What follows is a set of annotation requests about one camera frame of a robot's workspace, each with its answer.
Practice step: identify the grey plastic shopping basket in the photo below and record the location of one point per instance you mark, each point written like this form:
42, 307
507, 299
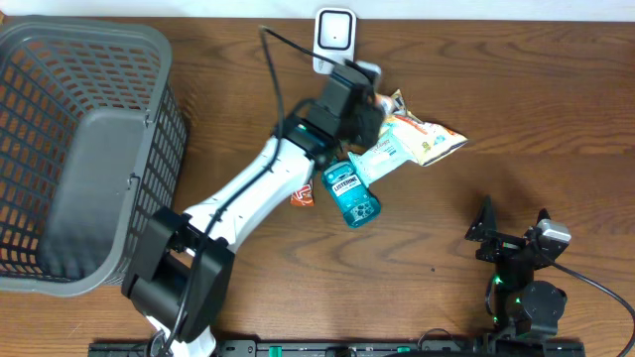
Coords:
92, 141

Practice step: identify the light teal tissue pack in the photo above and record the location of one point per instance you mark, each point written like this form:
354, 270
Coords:
387, 155

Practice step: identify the blue mouthwash bottle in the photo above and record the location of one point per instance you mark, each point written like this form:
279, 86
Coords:
356, 203

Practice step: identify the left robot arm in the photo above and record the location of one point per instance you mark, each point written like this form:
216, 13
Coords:
181, 266

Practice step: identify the orange chocolate bar wrapper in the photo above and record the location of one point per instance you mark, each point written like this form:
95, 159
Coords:
304, 196

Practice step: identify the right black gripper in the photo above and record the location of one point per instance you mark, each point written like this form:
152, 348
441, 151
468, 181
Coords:
502, 245

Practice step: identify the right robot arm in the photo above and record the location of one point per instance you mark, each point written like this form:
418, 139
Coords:
524, 310

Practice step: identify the yellow white snack bag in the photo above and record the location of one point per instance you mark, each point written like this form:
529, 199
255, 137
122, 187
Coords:
427, 142

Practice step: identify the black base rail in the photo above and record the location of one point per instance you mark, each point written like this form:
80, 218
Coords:
250, 348

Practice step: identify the white barcode scanner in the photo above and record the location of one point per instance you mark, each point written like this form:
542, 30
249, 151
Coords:
335, 32

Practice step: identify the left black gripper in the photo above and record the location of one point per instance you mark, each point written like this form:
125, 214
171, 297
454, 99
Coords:
373, 115

